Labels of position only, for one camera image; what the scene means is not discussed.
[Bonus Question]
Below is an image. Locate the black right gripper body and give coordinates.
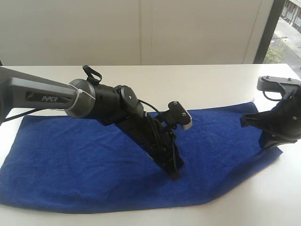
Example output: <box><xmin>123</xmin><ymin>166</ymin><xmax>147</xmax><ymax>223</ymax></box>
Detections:
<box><xmin>268</xmin><ymin>88</ymin><xmax>301</xmax><ymax>141</ymax></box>

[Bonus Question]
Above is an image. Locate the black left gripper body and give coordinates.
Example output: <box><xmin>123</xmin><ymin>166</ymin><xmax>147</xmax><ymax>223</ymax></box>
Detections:
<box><xmin>116</xmin><ymin>112</ymin><xmax>183</xmax><ymax>174</ymax></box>

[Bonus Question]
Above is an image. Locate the blue microfibre cloth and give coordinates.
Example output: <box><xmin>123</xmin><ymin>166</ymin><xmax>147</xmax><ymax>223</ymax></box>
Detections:
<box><xmin>0</xmin><ymin>102</ymin><xmax>282</xmax><ymax>213</ymax></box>

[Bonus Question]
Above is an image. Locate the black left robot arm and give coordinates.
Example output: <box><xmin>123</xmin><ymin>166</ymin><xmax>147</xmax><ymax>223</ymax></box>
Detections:
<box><xmin>0</xmin><ymin>65</ymin><xmax>184</xmax><ymax>180</ymax></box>

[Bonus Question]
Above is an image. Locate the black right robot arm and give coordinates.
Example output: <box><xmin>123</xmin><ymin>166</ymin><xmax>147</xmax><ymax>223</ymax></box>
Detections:
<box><xmin>240</xmin><ymin>88</ymin><xmax>301</xmax><ymax>148</ymax></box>

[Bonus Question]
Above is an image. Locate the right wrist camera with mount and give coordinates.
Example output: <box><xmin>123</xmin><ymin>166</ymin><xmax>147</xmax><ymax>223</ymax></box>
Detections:
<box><xmin>257</xmin><ymin>76</ymin><xmax>301</xmax><ymax>102</ymax></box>

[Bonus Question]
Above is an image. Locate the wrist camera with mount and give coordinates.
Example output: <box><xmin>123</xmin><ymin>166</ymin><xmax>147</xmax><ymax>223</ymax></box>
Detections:
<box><xmin>257</xmin><ymin>76</ymin><xmax>301</xmax><ymax>102</ymax></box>
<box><xmin>155</xmin><ymin>101</ymin><xmax>192</xmax><ymax>131</ymax></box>

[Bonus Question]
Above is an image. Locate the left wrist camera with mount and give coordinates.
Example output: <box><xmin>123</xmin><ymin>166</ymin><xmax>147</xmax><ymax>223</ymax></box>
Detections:
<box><xmin>155</xmin><ymin>101</ymin><xmax>192</xmax><ymax>131</ymax></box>

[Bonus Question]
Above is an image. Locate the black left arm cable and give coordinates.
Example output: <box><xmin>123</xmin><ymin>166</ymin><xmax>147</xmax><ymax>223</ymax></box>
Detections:
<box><xmin>82</xmin><ymin>65</ymin><xmax>179</xmax><ymax>165</ymax></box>

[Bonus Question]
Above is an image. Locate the dark window frame post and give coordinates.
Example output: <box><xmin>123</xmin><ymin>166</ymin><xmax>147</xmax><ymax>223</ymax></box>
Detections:
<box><xmin>253</xmin><ymin>0</ymin><xmax>285</xmax><ymax>64</ymax></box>

